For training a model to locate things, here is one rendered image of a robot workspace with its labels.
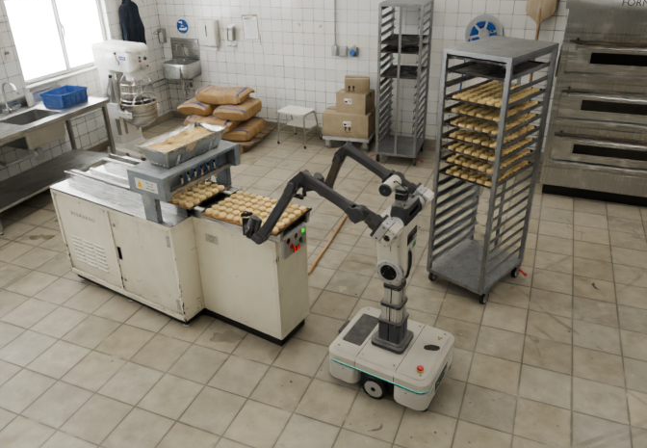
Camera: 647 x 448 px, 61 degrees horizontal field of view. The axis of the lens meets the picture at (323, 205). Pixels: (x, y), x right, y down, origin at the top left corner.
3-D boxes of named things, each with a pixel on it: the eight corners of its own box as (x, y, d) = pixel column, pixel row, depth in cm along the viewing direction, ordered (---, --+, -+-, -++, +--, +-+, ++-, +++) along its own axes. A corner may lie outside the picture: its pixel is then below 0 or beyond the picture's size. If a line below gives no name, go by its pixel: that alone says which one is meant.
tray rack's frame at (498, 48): (481, 305, 402) (514, 58, 323) (424, 278, 435) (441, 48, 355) (523, 270, 442) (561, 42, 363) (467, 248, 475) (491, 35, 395)
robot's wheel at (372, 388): (376, 368, 325) (372, 374, 320) (394, 389, 324) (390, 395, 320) (360, 377, 335) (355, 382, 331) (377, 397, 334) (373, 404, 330)
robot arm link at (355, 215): (294, 167, 286) (302, 164, 295) (283, 188, 291) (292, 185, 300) (365, 213, 276) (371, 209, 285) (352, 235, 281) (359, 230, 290)
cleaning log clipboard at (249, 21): (261, 44, 737) (259, 13, 719) (261, 44, 736) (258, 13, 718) (244, 43, 747) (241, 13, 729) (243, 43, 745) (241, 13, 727)
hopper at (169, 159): (138, 165, 356) (134, 144, 350) (198, 139, 398) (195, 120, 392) (169, 173, 342) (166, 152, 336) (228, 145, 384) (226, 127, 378)
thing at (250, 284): (204, 317, 402) (189, 208, 362) (235, 293, 428) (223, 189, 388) (282, 351, 368) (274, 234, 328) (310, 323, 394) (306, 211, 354)
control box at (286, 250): (280, 258, 341) (279, 238, 335) (302, 241, 359) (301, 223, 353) (285, 259, 339) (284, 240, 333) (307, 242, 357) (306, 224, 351)
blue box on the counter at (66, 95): (64, 108, 584) (61, 95, 577) (41, 106, 593) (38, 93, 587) (90, 98, 617) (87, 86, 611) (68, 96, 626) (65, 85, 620)
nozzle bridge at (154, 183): (135, 216, 366) (125, 169, 351) (209, 177, 420) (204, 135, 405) (169, 227, 350) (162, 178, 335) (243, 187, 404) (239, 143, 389)
